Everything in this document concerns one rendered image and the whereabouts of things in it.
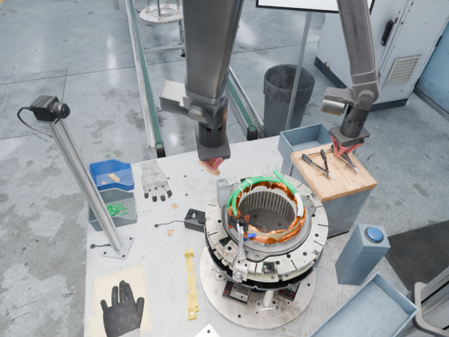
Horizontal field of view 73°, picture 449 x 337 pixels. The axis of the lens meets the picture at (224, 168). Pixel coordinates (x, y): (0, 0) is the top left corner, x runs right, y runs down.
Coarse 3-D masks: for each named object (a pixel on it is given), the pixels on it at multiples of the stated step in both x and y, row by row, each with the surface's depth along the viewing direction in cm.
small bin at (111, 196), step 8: (104, 192) 118; (112, 192) 119; (120, 192) 120; (128, 192) 121; (104, 200) 120; (112, 200) 122; (120, 200) 123; (128, 200) 123; (88, 208) 111; (128, 208) 120; (136, 208) 120; (88, 216) 109; (112, 216) 109; (120, 216) 110; (128, 216) 118; (136, 216) 116; (96, 224) 110; (120, 224) 114; (128, 224) 115
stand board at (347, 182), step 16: (304, 160) 99; (320, 160) 99; (336, 160) 99; (352, 160) 99; (304, 176) 96; (320, 176) 94; (336, 176) 94; (352, 176) 94; (368, 176) 94; (320, 192) 90; (336, 192) 90; (352, 192) 91
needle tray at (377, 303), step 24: (360, 288) 70; (384, 288) 73; (336, 312) 67; (360, 312) 71; (384, 312) 71; (408, 312) 70; (312, 336) 66; (336, 336) 67; (360, 336) 67; (384, 336) 67
